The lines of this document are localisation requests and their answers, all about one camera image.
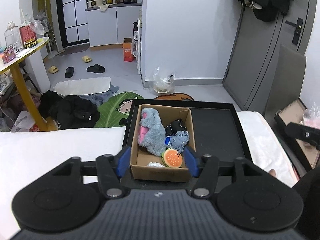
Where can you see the pink plastic bag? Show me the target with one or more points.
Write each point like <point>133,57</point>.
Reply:
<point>311,117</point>

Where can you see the grey plush toy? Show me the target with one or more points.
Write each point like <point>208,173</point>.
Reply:
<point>151,133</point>

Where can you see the white red shopping bag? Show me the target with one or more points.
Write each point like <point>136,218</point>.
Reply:
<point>25,123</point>

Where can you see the person's hand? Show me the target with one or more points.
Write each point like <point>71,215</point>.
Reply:
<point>272,173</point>

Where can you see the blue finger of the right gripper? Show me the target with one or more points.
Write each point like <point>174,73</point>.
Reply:
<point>304,133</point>

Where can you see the pink small box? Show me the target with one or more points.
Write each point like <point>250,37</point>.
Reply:
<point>8,54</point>

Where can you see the blue denim fabric toy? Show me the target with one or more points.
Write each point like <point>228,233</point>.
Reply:
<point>179,140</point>

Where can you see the blue grey fluffy rug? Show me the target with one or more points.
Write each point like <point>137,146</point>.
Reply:
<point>100,98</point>

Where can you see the clear glass jar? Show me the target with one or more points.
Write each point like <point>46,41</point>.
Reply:
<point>12,37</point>

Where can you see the clear plastic bag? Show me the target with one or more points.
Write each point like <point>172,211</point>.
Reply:
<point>162,81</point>

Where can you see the black clothes pile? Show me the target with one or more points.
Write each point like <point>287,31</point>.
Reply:
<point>70,112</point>

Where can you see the burger plush toy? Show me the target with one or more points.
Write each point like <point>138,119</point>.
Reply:
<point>172,159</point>

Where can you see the white soft ball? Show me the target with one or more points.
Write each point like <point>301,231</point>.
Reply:
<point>155,164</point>

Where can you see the red box on table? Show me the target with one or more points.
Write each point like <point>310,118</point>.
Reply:
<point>28,36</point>

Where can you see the black slipper left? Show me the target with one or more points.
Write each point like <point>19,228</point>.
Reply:
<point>69,72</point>

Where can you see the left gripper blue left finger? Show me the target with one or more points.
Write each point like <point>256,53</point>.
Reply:
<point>110,169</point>

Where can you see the white floor mat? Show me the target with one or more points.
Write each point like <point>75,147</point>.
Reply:
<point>83,86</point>

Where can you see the black door handle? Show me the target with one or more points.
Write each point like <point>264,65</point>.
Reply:
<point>298,28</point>

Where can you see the green leaf cartoon rug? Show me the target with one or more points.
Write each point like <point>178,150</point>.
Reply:
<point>115,111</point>

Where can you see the black shallow tray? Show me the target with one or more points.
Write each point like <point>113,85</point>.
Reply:
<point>217,127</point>

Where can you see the black dotted fabric toy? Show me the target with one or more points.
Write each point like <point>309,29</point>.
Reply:
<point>174,127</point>

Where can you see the brown cardboard box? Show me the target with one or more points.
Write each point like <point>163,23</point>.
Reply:
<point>140,157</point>

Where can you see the yellow round side table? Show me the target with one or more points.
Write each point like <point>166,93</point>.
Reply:
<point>19,81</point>

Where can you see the white kitchen cabinet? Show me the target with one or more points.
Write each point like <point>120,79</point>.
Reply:
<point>113,25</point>

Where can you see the yellow slipper far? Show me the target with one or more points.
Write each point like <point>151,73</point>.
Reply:
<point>86,59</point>

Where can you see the yellow slipper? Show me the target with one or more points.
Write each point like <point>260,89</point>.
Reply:
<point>86,59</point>
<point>53,70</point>

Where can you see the brown framed board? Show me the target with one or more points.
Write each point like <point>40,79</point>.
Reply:
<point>307,155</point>

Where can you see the blue tissue pack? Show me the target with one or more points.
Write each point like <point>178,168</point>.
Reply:
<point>167,142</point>

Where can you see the orange cardboard box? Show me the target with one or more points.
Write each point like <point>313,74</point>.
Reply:
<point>128,50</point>

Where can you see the yellow slipper near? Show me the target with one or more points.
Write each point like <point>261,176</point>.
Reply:
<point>53,70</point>

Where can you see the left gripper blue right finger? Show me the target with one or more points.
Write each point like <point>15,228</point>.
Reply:
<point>205,168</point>

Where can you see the grey upholstered panel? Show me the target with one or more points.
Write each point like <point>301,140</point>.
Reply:
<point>287,82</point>

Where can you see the grey door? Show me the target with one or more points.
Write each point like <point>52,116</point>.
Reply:
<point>251,68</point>

